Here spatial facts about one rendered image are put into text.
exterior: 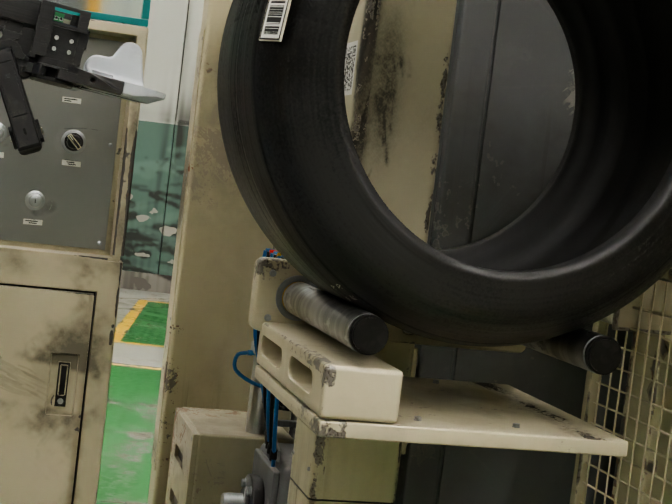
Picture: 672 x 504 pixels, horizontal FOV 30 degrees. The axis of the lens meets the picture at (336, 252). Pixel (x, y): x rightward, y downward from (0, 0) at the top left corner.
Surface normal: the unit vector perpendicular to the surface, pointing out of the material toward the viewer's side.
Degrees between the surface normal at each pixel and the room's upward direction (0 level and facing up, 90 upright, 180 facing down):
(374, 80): 90
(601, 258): 99
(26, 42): 90
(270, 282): 90
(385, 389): 90
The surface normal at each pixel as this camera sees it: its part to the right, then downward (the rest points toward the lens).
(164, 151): 0.07, 0.06
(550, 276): 0.27, 0.26
